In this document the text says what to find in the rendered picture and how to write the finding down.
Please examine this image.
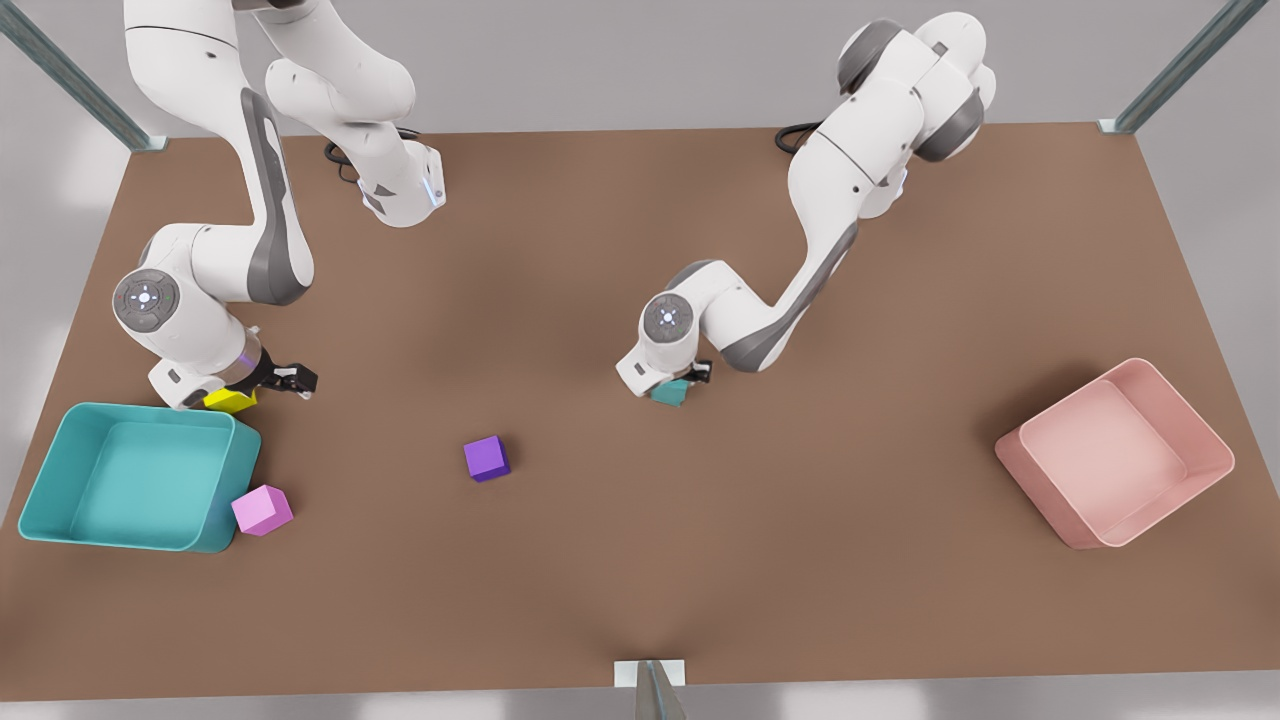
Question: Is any pink cube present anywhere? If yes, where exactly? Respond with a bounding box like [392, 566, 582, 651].
[231, 484, 295, 538]

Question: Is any teal tray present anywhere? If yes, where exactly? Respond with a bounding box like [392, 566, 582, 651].
[18, 402, 264, 554]

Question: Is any purple cube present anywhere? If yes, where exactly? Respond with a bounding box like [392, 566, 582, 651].
[463, 435, 512, 484]

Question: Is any pink tray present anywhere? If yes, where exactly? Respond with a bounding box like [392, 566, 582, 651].
[994, 357, 1237, 550]

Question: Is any silver frame post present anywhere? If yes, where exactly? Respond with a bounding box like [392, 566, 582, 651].
[1097, 0, 1273, 136]
[612, 658, 688, 720]
[0, 0, 168, 153]

